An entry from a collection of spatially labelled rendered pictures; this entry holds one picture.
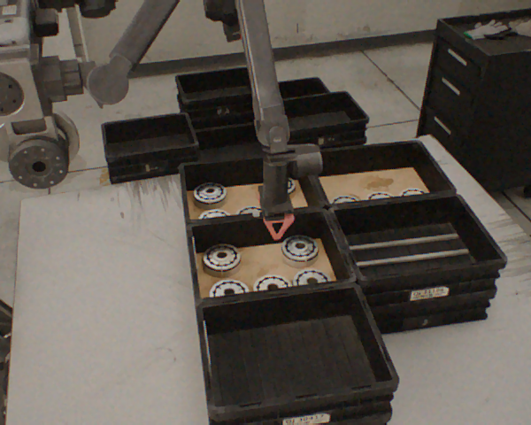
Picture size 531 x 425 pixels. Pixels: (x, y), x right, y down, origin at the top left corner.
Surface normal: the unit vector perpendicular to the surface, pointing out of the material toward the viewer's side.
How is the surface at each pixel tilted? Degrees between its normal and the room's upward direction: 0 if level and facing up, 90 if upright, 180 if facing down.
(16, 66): 90
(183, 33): 90
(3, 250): 0
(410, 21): 90
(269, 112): 63
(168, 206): 0
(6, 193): 0
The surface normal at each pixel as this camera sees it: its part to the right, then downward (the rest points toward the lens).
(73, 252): 0.00, -0.79
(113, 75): 0.24, 0.17
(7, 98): 0.27, 0.59
